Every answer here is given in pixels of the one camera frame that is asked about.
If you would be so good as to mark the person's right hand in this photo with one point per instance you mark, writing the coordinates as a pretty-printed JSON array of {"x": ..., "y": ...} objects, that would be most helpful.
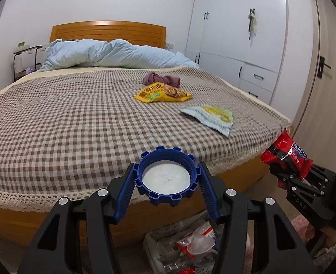
[{"x": 333, "y": 237}]

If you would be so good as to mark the leaf patterned plastic bag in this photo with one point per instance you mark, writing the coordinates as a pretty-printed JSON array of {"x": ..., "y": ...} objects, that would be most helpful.
[{"x": 156, "y": 242}]

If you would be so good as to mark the black frame side table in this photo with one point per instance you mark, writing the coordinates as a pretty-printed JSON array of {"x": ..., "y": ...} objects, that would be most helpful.
[{"x": 28, "y": 50}]

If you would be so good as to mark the hanging mesh pouch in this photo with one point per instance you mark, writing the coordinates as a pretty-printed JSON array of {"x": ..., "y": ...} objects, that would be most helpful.
[{"x": 252, "y": 25}]

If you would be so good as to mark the yellow snack packet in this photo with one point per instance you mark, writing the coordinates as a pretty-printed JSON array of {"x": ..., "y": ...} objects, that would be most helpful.
[{"x": 156, "y": 94}]

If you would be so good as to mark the wooden bed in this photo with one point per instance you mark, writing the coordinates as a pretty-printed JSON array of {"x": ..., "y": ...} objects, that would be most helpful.
[{"x": 108, "y": 31}]

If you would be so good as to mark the pale blue snack packet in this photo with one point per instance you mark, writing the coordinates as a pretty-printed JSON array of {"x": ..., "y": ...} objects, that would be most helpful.
[{"x": 210, "y": 117}]

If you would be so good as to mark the purple cloth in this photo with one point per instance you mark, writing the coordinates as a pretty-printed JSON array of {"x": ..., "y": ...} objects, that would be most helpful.
[{"x": 159, "y": 78}]

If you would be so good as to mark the person's pink fleece right leg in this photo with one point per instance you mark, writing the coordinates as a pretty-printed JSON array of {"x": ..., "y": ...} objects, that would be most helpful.
[{"x": 300, "y": 222}]

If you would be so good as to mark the red snack packet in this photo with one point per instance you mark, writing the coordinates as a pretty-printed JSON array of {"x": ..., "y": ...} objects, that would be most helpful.
[{"x": 282, "y": 148}]

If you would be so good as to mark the white wardrobe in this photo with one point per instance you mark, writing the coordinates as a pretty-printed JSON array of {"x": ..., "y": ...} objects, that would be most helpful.
[{"x": 227, "y": 20}]

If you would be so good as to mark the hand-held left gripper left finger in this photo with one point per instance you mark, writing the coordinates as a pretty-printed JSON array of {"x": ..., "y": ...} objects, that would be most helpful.
[{"x": 126, "y": 194}]

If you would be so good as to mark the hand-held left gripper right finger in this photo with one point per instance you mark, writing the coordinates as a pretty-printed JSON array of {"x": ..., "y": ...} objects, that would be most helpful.
[{"x": 210, "y": 194}]

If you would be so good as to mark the light blue duvet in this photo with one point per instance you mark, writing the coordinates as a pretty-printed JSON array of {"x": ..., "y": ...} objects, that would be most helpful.
[{"x": 99, "y": 54}]

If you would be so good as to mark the blue bottle cap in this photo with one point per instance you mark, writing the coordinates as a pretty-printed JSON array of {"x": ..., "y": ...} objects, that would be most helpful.
[{"x": 166, "y": 177}]

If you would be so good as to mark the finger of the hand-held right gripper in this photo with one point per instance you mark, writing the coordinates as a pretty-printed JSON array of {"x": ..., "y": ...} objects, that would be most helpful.
[
  {"x": 321, "y": 177},
  {"x": 283, "y": 177}
]

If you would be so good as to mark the beige bed sheet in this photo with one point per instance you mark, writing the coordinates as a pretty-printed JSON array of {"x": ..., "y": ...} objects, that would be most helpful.
[{"x": 270, "y": 109}]

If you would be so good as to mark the light wood door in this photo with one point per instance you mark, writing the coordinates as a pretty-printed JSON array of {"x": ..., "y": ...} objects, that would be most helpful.
[{"x": 321, "y": 34}]

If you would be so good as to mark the white wall socket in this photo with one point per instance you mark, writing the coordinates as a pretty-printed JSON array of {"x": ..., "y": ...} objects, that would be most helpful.
[{"x": 169, "y": 45}]

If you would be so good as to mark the clear round plastic cup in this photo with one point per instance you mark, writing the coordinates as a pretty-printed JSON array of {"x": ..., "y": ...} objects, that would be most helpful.
[{"x": 202, "y": 242}]

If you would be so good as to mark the purple plastic bag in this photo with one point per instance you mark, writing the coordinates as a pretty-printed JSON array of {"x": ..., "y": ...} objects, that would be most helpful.
[{"x": 30, "y": 70}]

